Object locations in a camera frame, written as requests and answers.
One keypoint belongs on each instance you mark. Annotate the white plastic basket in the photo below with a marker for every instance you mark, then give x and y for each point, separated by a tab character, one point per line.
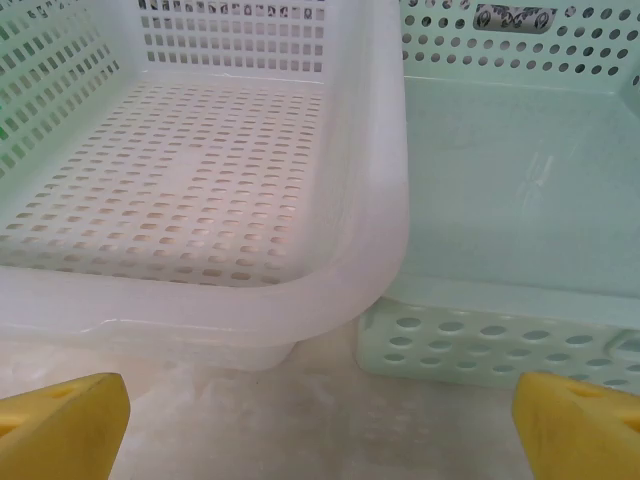
350	200

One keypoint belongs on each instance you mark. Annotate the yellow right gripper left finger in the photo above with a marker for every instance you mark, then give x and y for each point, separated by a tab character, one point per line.
60	430

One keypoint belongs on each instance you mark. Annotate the mint plastic basket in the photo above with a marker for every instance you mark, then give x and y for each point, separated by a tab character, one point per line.
500	200

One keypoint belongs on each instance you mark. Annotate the green plastic basket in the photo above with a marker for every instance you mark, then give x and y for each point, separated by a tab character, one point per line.
3	134

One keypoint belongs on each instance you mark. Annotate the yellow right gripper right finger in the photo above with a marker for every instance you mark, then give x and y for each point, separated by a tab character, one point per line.
580	435

